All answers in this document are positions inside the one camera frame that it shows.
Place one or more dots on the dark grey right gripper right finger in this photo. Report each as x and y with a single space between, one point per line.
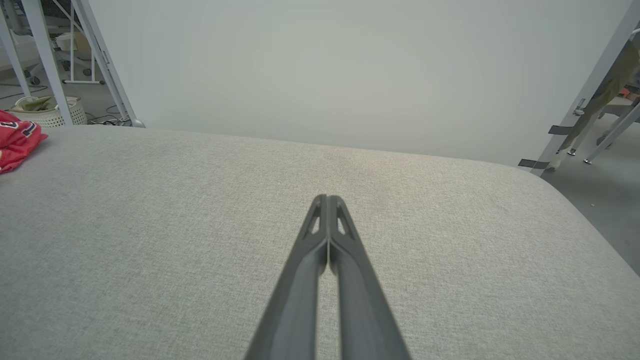
365 310

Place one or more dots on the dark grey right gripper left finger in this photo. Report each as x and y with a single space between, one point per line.
292 310

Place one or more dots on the red basketball jersey white sleeves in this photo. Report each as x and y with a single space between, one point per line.
15 145

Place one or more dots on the grey fabric sofa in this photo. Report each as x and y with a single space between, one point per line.
150 250

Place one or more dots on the white backdrop panel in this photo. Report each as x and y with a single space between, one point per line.
350 70

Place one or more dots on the grey tripod leg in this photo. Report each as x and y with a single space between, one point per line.
612 132

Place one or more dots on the white woven laundry basket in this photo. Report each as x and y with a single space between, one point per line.
50 118

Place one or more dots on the green cloth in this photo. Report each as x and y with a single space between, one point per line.
37 104

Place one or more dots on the small white floor stand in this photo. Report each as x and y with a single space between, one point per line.
72 60

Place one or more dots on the person leg olive trousers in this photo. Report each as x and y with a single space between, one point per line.
612 85

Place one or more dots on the white metal frame post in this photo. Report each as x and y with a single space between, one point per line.
47 60
12 55
100 50

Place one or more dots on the grey post with black tape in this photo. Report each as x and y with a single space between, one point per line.
600 65

